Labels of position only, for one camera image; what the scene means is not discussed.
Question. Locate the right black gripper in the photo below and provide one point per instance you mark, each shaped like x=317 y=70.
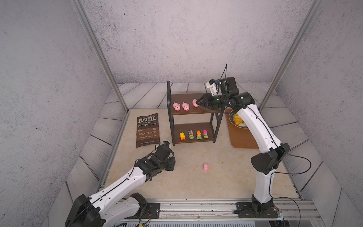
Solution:
x=207 y=101

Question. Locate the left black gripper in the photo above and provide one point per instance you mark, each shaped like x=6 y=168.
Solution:
x=172 y=161

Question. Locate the orange yellow dump truck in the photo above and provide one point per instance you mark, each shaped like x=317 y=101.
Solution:
x=182 y=136

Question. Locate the pink pig toy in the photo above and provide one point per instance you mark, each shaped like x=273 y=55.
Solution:
x=186 y=106
x=194 y=102
x=176 y=106
x=205 y=167

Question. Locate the green truck picture box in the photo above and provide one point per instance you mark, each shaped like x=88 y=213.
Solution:
x=191 y=134

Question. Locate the green truck orange drum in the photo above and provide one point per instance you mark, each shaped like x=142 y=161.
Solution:
x=199 y=137

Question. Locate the green truck pink drum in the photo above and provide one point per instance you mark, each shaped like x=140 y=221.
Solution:
x=205 y=134

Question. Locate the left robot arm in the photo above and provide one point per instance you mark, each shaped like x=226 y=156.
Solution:
x=116 y=202

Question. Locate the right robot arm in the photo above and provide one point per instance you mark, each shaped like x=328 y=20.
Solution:
x=272 y=151

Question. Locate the left croissant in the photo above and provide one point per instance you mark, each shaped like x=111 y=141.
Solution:
x=237 y=120

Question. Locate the Kettle potato chips bag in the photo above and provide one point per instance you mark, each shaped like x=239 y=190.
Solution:
x=147 y=130

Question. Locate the blue patterned plate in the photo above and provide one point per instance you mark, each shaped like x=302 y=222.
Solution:
x=242 y=126

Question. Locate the two-tier wooden metal shelf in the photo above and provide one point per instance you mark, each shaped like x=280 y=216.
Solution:
x=212 y=126

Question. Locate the brown wooden tray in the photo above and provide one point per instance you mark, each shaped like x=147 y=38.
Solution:
x=239 y=137

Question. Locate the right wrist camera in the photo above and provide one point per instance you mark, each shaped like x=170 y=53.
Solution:
x=212 y=86

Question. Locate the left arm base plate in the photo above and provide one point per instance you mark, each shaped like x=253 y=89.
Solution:
x=150 y=211

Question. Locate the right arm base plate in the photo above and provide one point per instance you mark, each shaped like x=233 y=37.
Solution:
x=256 y=210

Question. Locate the right aluminium frame post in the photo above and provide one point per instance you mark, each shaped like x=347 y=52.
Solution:
x=311 y=14

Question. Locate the aluminium frame post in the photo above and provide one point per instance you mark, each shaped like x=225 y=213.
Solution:
x=311 y=14
x=79 y=9

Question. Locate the left aluminium frame post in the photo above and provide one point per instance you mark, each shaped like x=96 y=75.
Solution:
x=79 y=9

